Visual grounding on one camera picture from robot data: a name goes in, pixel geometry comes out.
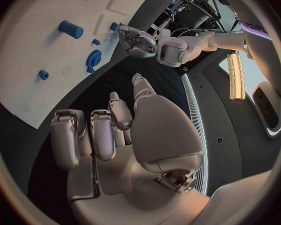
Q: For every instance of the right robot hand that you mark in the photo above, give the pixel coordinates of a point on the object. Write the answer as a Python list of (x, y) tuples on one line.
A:
[(164, 135)]

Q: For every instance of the glowing light bar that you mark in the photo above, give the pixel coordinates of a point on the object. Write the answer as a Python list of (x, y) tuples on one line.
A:
[(237, 78)]

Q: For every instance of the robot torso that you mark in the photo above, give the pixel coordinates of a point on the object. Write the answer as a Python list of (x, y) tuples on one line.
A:
[(267, 60)]

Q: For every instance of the blue gear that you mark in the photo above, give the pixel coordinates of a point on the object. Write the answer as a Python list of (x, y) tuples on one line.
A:
[(94, 58)]

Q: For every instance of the black metal frame rig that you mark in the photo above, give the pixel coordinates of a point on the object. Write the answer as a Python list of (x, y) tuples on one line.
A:
[(210, 9)]

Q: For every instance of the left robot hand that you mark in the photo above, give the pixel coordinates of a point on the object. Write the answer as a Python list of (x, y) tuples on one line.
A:
[(140, 45)]

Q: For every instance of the white task board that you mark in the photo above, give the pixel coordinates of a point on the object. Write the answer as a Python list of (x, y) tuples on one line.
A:
[(37, 41)]

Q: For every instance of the small blue peg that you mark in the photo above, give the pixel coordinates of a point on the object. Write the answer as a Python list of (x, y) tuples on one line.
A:
[(96, 41)]

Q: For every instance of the blue cylinder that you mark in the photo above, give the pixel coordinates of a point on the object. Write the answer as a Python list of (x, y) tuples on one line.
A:
[(70, 29)]

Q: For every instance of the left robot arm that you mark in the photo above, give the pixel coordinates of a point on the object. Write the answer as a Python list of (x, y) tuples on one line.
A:
[(173, 50)]

